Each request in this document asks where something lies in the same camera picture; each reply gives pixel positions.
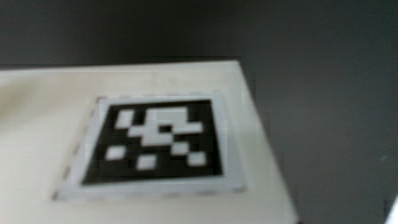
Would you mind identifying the white drawer with knob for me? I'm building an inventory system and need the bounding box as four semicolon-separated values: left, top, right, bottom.
0;61;299;224

